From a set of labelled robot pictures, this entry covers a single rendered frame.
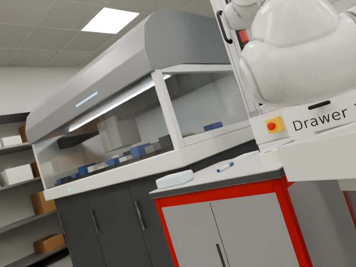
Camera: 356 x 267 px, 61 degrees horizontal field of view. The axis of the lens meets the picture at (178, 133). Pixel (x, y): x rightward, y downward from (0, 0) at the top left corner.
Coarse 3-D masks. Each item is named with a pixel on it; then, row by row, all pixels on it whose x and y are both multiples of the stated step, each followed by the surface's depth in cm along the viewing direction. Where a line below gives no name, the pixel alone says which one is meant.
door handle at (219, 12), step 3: (219, 12) 159; (216, 15) 159; (219, 15) 158; (219, 18) 158; (219, 21) 158; (219, 24) 158; (222, 24) 158; (222, 27) 158; (222, 30) 157; (222, 33) 158; (225, 33) 158; (225, 36) 157; (225, 39) 158; (231, 39) 160; (228, 42) 159; (231, 42) 160
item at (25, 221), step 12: (0, 120) 395; (12, 120) 414; (24, 120) 435; (24, 144) 384; (36, 180) 393; (36, 216) 383; (0, 228) 369; (12, 228) 350; (48, 252) 377; (12, 264) 371; (24, 264) 351
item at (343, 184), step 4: (340, 180) 63; (344, 180) 62; (348, 180) 61; (352, 180) 61; (340, 184) 63; (344, 184) 62; (348, 184) 62; (352, 184) 61; (340, 188) 63; (344, 188) 62; (348, 188) 62; (352, 188) 61
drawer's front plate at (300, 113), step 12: (336, 96) 102; (348, 96) 99; (288, 108) 113; (300, 108) 110; (324, 108) 105; (336, 108) 102; (348, 108) 100; (288, 120) 114; (300, 120) 111; (312, 120) 108; (324, 120) 105; (336, 120) 103; (348, 120) 100; (288, 132) 114; (300, 132) 111
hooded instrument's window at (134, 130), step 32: (128, 96) 186; (192, 96) 190; (224, 96) 216; (64, 128) 244; (96, 128) 214; (128, 128) 191; (160, 128) 173; (192, 128) 182; (64, 160) 253; (96, 160) 221; (128, 160) 197
